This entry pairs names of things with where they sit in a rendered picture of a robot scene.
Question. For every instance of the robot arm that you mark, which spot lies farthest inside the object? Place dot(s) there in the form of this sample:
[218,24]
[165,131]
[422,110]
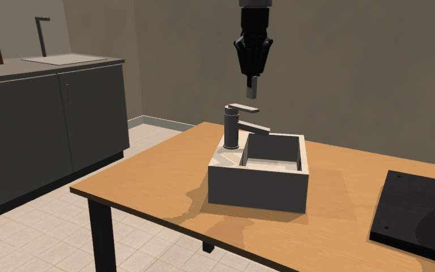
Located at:
[255,3]

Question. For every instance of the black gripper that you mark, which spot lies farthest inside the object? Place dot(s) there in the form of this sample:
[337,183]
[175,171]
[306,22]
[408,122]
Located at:
[252,44]

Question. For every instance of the square sink basin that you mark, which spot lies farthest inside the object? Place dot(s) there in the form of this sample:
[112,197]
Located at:
[255,175]

